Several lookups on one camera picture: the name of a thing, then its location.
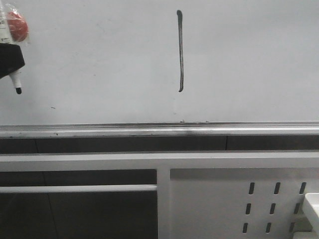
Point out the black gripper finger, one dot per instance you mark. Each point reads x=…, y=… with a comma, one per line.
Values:
x=11, y=59

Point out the black white marker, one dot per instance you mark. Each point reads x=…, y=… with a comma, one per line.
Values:
x=5, y=37

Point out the red round magnet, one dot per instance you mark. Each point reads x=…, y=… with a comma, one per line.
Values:
x=17, y=23

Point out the white whiteboard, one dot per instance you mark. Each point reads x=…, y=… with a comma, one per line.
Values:
x=165, y=67

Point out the white plastic marker tray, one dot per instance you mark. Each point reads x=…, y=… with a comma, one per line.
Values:
x=311, y=211

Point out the grey slotted stand frame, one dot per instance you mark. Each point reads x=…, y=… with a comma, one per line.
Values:
x=201, y=187

